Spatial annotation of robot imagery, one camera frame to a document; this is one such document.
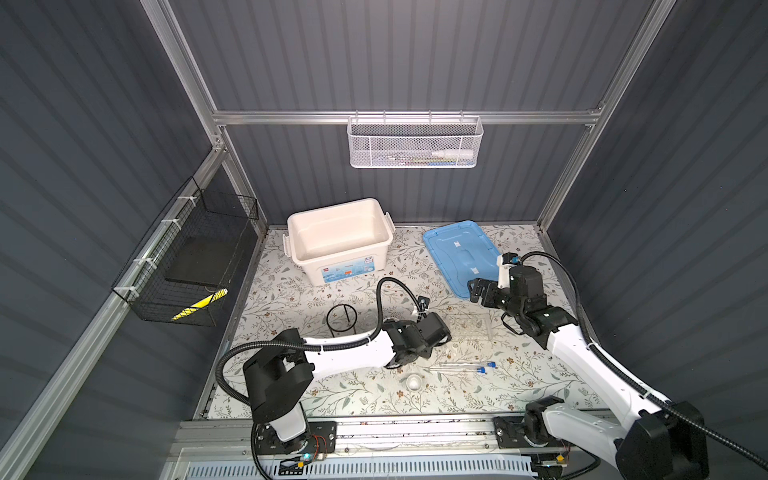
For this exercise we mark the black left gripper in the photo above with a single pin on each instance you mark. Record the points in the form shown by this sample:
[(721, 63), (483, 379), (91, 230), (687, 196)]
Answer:
[(428, 352)]

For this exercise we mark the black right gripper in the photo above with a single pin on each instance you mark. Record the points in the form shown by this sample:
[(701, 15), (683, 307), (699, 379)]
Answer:
[(490, 287)]

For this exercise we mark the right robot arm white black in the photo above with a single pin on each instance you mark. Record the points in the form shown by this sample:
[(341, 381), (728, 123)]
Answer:
[(651, 438)]

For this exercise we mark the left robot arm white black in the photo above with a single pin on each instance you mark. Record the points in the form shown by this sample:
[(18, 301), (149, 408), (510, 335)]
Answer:
[(271, 376)]

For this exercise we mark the blue plastic box lid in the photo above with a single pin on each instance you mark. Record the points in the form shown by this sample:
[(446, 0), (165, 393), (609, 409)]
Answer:
[(462, 252)]

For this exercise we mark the white plastic storage box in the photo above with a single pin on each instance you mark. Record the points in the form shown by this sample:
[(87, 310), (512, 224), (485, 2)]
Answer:
[(339, 242)]

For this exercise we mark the white bottle in basket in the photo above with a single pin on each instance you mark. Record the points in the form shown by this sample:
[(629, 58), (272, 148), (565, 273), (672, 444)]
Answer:
[(453, 155)]

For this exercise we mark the black foam pad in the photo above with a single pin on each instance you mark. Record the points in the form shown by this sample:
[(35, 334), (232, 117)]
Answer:
[(202, 261)]

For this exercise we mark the yellow black striped tape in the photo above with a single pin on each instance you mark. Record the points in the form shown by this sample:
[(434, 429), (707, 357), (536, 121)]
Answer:
[(201, 304)]

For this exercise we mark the black wire ring stand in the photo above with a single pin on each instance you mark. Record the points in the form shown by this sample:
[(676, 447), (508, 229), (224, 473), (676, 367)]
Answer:
[(341, 319)]

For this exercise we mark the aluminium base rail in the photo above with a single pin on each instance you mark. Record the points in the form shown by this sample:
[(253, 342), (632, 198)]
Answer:
[(441, 446)]

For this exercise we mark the white wire mesh basket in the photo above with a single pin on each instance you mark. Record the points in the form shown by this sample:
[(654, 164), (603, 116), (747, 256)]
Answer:
[(406, 141)]

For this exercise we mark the black wire wall basket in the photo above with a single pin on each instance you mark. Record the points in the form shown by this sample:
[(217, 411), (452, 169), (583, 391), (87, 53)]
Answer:
[(203, 212)]

